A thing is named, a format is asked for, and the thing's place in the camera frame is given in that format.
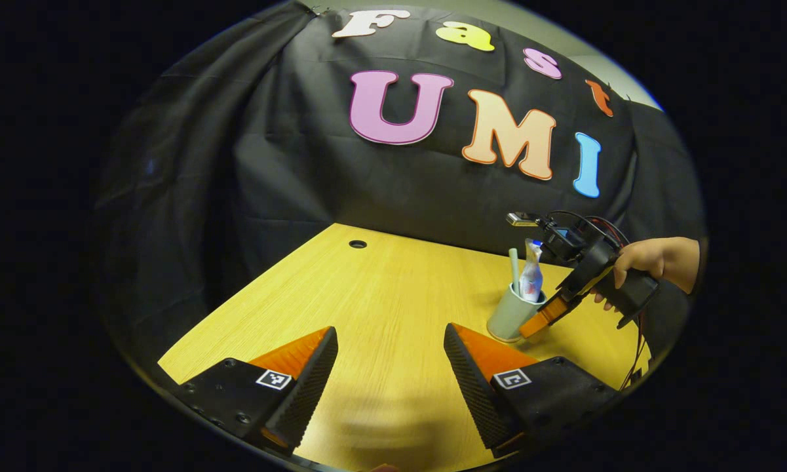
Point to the pale green toothbrush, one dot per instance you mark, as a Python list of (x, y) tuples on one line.
[(514, 269)]

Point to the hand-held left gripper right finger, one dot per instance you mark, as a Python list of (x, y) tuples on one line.
[(475, 396)]

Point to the white toothpaste tube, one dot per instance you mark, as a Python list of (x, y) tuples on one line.
[(531, 278)]

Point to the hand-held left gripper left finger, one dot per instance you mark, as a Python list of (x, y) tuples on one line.
[(305, 396)]

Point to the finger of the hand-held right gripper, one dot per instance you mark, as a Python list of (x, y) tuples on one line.
[(547, 316)]

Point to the wooden desktop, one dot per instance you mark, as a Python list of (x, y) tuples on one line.
[(380, 308)]

